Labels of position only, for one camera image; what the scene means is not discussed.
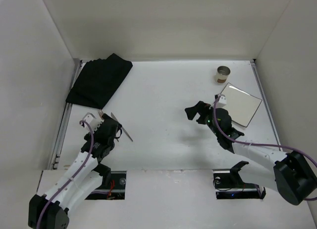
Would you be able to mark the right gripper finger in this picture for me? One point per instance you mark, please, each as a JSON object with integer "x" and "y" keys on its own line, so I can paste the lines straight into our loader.
{"x": 200, "y": 108}
{"x": 202, "y": 119}

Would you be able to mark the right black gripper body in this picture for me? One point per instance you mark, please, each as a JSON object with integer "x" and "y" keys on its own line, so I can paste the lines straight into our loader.
{"x": 202, "y": 113}

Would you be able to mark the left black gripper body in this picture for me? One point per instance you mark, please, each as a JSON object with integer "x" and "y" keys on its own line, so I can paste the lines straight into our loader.
{"x": 113, "y": 127}

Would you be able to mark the white square plate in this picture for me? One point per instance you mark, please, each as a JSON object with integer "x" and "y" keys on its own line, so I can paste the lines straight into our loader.
{"x": 241, "y": 105}

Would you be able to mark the metal cup with cork band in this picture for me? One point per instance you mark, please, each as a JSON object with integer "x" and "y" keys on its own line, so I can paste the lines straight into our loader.
{"x": 222, "y": 74}

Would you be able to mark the black cloth placemat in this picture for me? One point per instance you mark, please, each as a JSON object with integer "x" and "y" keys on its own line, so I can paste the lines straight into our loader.
{"x": 98, "y": 81}

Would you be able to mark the copper fork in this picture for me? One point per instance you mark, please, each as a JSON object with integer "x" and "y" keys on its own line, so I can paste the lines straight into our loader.
{"x": 100, "y": 112}

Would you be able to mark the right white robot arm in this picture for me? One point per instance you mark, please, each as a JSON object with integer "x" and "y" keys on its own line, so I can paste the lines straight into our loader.
{"x": 289, "y": 174}

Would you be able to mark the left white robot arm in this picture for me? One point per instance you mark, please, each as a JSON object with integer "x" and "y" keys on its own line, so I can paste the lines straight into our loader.
{"x": 53, "y": 209}

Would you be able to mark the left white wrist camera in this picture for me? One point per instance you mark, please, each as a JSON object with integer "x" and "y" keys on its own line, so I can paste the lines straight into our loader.
{"x": 89, "y": 121}

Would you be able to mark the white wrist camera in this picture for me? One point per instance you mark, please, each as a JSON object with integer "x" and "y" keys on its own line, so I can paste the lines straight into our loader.
{"x": 220, "y": 101}
{"x": 89, "y": 121}

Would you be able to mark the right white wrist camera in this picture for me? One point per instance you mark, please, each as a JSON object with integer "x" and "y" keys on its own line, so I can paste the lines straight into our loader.
{"x": 220, "y": 101}

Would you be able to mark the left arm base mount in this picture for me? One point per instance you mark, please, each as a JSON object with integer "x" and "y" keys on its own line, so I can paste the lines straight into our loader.
{"x": 113, "y": 189}

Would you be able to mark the left aluminium rail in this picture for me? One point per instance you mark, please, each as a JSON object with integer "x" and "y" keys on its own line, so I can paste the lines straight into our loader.
{"x": 57, "y": 145}

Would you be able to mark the aluminium rail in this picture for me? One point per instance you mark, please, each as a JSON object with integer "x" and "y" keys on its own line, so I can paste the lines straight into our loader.
{"x": 255, "y": 71}
{"x": 57, "y": 145}

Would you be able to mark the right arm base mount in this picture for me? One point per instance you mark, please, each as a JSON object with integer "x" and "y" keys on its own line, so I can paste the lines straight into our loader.
{"x": 229, "y": 186}

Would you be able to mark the right aluminium rail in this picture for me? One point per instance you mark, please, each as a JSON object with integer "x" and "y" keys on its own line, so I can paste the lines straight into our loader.
{"x": 255, "y": 71}

